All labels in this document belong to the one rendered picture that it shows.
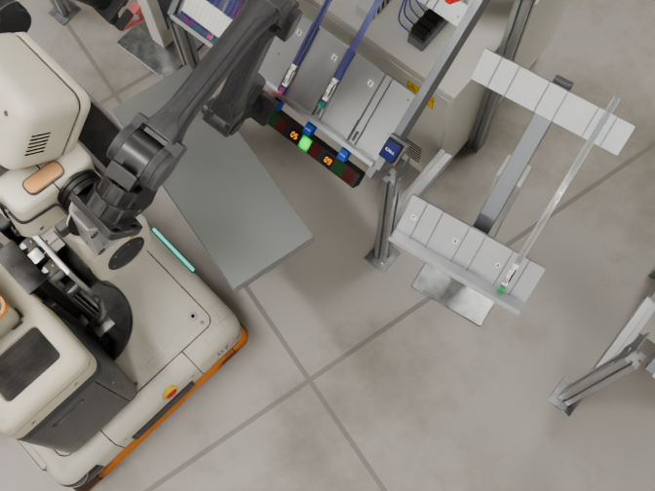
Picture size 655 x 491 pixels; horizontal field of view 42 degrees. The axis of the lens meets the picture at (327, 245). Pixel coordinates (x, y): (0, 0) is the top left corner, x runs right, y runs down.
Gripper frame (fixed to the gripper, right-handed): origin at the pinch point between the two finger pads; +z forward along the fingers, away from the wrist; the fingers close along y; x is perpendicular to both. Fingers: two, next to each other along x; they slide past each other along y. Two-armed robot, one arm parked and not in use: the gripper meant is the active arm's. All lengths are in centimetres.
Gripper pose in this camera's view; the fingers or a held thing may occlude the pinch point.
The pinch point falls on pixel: (272, 98)
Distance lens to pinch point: 214.7
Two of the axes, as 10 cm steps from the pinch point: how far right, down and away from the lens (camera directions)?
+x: -4.5, 7.4, 5.0
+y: -7.7, -6.0, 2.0
